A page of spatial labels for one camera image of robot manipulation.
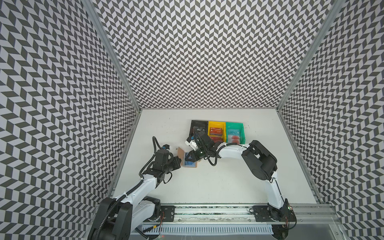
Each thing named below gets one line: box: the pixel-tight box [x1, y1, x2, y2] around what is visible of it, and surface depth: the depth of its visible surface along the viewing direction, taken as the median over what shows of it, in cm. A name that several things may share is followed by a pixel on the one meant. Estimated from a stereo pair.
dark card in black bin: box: [193, 126, 206, 134], surface depth 107 cm
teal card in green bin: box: [227, 128, 240, 136], surface depth 104 cm
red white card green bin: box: [228, 135, 240, 145], surface depth 101 cm
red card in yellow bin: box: [209, 127, 223, 136], surface depth 104 cm
